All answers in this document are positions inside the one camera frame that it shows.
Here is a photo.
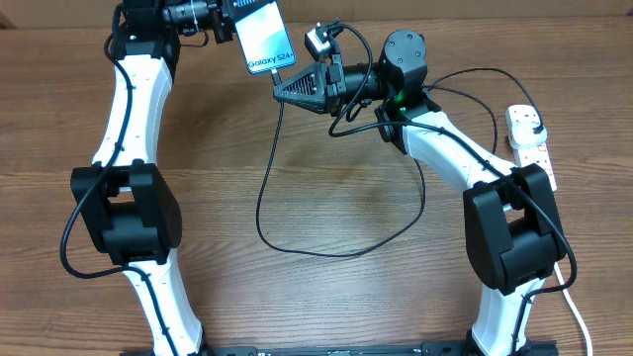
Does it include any white power strip cord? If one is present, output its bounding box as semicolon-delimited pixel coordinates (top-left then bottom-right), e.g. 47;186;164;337
552;261;594;356

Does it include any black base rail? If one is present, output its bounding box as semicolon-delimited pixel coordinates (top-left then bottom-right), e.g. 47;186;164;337
119;339;560;356

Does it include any Samsung Galaxy smartphone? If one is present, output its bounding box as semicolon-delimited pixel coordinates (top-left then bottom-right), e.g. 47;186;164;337
235;1;296;74

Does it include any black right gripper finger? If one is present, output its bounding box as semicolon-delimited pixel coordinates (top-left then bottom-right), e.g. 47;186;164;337
274;94;325;114
273;62;325;97

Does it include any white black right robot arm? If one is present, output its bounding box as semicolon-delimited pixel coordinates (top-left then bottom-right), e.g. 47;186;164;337
274;23;574;355

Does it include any white charger plug adapter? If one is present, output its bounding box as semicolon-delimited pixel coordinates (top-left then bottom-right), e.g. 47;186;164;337
508;121;548;149

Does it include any black charger cable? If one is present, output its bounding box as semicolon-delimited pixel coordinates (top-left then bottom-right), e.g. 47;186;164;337
255;67;546;259

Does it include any white power strip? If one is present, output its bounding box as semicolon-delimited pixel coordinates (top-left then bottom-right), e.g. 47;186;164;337
504;105;557;192

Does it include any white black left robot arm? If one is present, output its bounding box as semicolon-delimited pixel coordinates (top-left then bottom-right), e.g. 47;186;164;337
59;0;233;355

